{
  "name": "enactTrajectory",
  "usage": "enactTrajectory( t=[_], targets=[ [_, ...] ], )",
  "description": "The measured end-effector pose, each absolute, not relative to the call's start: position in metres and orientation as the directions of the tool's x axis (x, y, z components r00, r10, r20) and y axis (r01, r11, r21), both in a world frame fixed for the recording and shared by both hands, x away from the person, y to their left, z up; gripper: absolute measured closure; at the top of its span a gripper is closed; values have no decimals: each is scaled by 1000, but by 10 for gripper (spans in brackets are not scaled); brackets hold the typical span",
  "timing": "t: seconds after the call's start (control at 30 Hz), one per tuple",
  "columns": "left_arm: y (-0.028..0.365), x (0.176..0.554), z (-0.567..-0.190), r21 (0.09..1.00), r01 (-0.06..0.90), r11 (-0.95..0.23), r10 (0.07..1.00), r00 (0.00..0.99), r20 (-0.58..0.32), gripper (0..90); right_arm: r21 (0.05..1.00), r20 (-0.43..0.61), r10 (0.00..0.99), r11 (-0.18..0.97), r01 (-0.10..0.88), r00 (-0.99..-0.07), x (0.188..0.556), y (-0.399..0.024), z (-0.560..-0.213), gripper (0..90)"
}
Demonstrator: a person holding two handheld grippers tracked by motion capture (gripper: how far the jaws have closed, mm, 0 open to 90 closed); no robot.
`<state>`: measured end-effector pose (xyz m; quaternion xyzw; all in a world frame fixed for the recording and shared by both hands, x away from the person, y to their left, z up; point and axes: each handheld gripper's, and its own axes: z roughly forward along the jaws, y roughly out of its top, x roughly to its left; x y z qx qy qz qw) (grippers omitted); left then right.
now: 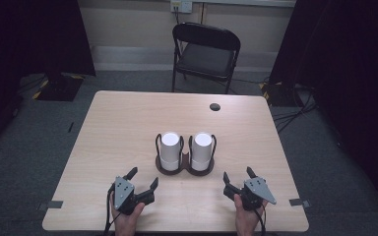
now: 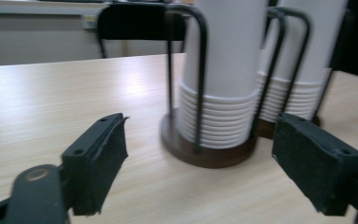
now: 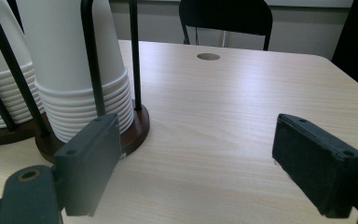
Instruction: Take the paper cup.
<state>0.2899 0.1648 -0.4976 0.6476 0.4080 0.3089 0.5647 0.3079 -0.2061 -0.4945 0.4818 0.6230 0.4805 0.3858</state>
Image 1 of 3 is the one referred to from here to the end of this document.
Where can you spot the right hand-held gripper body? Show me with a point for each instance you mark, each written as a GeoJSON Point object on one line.
{"type": "Point", "coordinates": [257, 191]}

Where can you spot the dark curtain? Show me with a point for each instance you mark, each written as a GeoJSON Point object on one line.
{"type": "Point", "coordinates": [19, 42]}
{"type": "Point", "coordinates": [351, 65]}

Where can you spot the white wall socket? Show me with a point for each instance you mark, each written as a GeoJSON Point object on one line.
{"type": "Point", "coordinates": [181, 6]}

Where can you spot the grey tape strip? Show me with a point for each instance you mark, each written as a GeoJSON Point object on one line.
{"type": "Point", "coordinates": [299, 202]}
{"type": "Point", "coordinates": [50, 205]}

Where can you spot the person's left hand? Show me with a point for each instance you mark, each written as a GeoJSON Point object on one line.
{"type": "Point", "coordinates": [126, 223]}

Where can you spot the black folding chair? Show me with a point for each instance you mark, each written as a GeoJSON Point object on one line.
{"type": "Point", "coordinates": [205, 59]}

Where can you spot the stack of white paper cups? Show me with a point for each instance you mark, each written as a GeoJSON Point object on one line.
{"type": "Point", "coordinates": [202, 150]}
{"type": "Point", "coordinates": [170, 149]}

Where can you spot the black stand base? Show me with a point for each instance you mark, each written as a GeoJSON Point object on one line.
{"type": "Point", "coordinates": [59, 88]}
{"type": "Point", "coordinates": [280, 95]}

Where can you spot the black round table grommet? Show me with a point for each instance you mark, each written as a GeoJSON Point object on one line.
{"type": "Point", "coordinates": [215, 106]}

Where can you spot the person's right hand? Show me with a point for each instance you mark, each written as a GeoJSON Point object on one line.
{"type": "Point", "coordinates": [245, 223]}

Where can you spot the dark double cup holder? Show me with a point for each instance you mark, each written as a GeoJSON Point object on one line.
{"type": "Point", "coordinates": [185, 164]}

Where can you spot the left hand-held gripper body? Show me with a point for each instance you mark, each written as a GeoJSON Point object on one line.
{"type": "Point", "coordinates": [123, 192]}

